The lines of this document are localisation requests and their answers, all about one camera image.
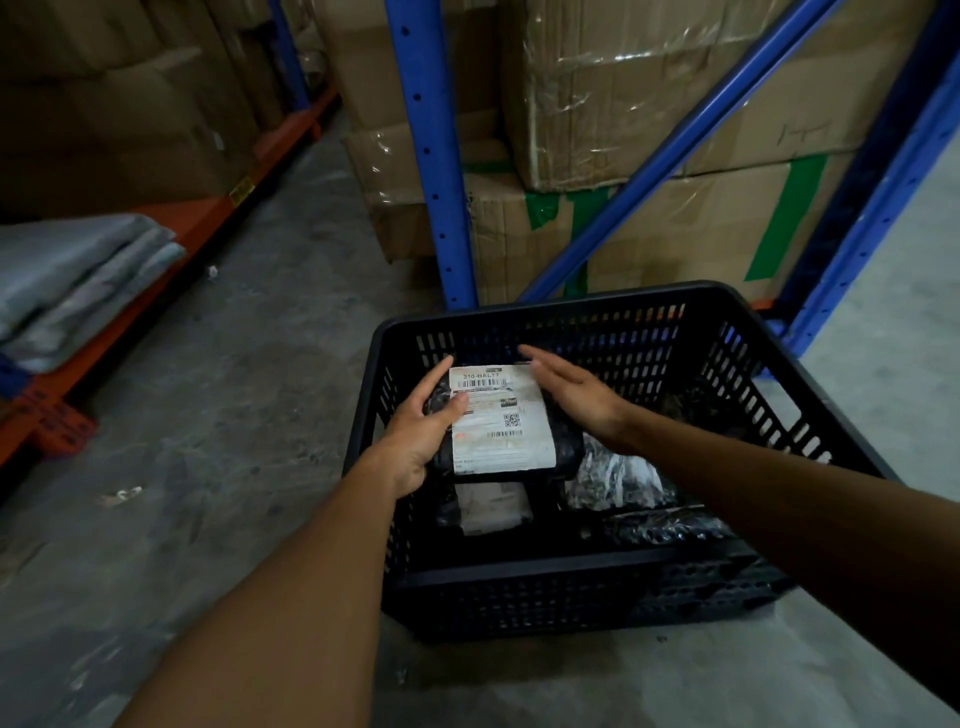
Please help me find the person's right hand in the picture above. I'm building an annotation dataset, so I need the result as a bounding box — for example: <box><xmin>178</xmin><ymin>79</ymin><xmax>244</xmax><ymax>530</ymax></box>
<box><xmin>518</xmin><ymin>344</ymin><xmax>639</xmax><ymax>454</ymax></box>

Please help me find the person's left hand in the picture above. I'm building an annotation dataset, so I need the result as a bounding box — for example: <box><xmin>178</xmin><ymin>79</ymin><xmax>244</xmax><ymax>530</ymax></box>
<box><xmin>372</xmin><ymin>355</ymin><xmax>471</xmax><ymax>501</ymax></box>

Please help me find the black parcel with white label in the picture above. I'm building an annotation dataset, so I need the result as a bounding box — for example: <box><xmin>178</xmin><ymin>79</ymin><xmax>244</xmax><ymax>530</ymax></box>
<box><xmin>423</xmin><ymin>363</ymin><xmax>588</xmax><ymax>481</ymax></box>

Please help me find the person's right forearm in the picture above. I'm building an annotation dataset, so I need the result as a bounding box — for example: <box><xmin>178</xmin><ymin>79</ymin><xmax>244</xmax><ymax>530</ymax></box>
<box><xmin>611</xmin><ymin>408</ymin><xmax>960</xmax><ymax>714</ymax></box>

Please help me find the person's left forearm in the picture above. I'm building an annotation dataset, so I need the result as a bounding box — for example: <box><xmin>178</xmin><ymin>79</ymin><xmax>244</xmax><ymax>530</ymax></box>
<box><xmin>114</xmin><ymin>448</ymin><xmax>412</xmax><ymax>728</ymax></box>

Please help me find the clear-wrapped black parcel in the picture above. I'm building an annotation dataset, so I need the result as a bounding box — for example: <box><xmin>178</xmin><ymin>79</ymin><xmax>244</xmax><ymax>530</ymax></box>
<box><xmin>564</xmin><ymin>432</ymin><xmax>680</xmax><ymax>513</ymax></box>

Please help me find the black plastic crate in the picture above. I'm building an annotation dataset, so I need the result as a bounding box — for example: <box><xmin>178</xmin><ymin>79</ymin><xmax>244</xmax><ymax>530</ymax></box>
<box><xmin>343</xmin><ymin>280</ymin><xmax>901</xmax><ymax>645</ymax></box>

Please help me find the cardboard box with green tape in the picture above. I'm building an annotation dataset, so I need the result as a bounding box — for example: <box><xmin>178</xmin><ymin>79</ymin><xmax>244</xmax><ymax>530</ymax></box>
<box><xmin>463</xmin><ymin>153</ymin><xmax>856</xmax><ymax>307</ymax></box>

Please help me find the glossy black plastic parcel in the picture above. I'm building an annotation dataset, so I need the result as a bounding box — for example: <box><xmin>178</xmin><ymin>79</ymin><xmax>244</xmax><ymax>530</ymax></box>
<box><xmin>600</xmin><ymin>504</ymin><xmax>740</xmax><ymax>547</ymax></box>

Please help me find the taped cardboard box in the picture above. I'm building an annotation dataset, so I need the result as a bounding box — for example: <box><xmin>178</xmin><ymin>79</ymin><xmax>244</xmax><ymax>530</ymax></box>
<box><xmin>343</xmin><ymin>108</ymin><xmax>502</xmax><ymax>264</ymax></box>

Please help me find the plastic-wrapped cardboard box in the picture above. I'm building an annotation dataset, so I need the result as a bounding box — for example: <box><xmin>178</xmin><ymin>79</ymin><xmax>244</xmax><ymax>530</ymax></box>
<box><xmin>501</xmin><ymin>0</ymin><xmax>939</xmax><ymax>194</ymax></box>

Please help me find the tall cardboard box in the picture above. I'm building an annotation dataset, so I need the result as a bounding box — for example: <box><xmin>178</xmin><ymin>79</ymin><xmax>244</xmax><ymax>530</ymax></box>
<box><xmin>311</xmin><ymin>0</ymin><xmax>502</xmax><ymax>130</ymax></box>

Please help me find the grey folded plastic bag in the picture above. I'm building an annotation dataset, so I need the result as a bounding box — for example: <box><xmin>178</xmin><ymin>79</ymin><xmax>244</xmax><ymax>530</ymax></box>
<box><xmin>0</xmin><ymin>213</ymin><xmax>157</xmax><ymax>342</ymax></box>
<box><xmin>0</xmin><ymin>226</ymin><xmax>178</xmax><ymax>361</ymax></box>
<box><xmin>15</xmin><ymin>241</ymin><xmax>187</xmax><ymax>376</ymax></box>

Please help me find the orange steel shelf rack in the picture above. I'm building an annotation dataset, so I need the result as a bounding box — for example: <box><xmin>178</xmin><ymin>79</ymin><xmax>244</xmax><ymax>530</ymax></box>
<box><xmin>0</xmin><ymin>88</ymin><xmax>340</xmax><ymax>468</ymax></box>

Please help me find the stack of brown cardboard boxes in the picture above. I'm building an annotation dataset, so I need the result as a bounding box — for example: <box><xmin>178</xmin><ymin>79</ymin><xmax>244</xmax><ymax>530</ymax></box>
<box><xmin>0</xmin><ymin>0</ymin><xmax>331</xmax><ymax>222</ymax></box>

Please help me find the blue steel rack frame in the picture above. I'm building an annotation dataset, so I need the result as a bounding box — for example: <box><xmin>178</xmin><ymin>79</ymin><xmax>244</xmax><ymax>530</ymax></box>
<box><xmin>268</xmin><ymin>0</ymin><xmax>960</xmax><ymax>361</ymax></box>

